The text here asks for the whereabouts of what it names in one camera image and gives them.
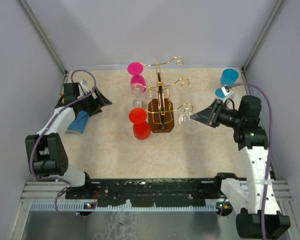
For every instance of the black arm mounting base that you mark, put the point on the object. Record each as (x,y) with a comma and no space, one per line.
(154,192)

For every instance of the gold wire wine glass rack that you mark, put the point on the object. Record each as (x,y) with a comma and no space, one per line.
(160,109)

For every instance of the red plastic wine glass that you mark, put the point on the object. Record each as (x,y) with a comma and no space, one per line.
(141,128)

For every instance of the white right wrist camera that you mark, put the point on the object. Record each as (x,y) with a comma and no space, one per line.
(228,92)

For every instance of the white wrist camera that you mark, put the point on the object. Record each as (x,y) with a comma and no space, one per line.
(83,90)
(228,92)

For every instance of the cyan plastic wine glass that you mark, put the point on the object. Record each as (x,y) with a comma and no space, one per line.
(228,77)

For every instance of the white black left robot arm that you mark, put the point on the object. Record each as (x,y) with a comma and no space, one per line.
(47,157)

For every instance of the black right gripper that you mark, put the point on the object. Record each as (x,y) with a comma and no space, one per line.
(209,115)

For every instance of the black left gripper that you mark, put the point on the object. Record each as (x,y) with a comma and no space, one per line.
(100,101)

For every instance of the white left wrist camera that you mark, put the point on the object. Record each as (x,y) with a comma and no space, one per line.
(83,90)

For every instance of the clear wine glass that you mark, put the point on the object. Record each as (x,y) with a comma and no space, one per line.
(189,125)
(138,96)

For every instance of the magenta plastic wine glass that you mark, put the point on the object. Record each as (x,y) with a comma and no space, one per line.
(137,81)

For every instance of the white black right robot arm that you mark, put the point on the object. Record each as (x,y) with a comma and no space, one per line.
(258,215)

